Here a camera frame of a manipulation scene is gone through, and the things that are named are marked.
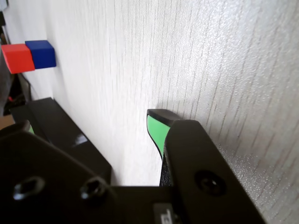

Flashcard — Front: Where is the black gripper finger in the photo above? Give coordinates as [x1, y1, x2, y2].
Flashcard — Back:
[146, 108, 267, 224]
[0, 119, 113, 224]

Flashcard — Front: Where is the red cube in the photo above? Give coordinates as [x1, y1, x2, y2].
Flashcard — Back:
[1, 43, 36, 75]

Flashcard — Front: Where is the blue cube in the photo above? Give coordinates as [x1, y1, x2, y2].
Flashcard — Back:
[25, 40, 57, 70]

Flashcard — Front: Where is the large brown cardboard box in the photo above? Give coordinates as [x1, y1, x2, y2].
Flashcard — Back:
[0, 113, 17, 129]

